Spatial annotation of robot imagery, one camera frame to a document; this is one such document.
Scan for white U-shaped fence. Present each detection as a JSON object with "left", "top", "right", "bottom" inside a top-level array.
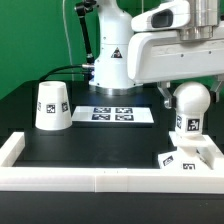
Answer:
[{"left": 0, "top": 132, "right": 224, "bottom": 194}]

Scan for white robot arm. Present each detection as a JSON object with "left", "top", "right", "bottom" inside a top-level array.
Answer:
[{"left": 89, "top": 0, "right": 224, "bottom": 108}]

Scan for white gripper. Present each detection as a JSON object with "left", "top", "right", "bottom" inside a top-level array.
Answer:
[{"left": 127, "top": 28, "right": 224, "bottom": 109}]

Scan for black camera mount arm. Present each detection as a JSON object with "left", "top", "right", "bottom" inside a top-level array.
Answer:
[{"left": 74, "top": 0, "right": 96, "bottom": 64}]

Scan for white marker sheet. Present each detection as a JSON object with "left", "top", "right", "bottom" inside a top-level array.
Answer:
[{"left": 72, "top": 106, "right": 154, "bottom": 124}]

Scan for white lamp bulb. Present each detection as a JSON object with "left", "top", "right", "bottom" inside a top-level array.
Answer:
[{"left": 174, "top": 82, "right": 211, "bottom": 138}]

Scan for white lamp shade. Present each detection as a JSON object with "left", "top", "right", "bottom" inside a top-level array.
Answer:
[{"left": 35, "top": 81, "right": 72, "bottom": 131}]

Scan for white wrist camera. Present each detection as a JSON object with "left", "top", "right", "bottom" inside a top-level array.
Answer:
[{"left": 131, "top": 0, "right": 190, "bottom": 32}]

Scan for white cable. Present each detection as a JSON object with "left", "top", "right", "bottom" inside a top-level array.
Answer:
[{"left": 62, "top": 0, "right": 76, "bottom": 82}]

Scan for white lamp base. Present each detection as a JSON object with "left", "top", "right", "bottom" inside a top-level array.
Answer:
[{"left": 158, "top": 131, "right": 217, "bottom": 171}]

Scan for black cable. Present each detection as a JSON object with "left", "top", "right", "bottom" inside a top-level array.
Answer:
[{"left": 38, "top": 64, "right": 96, "bottom": 83}]

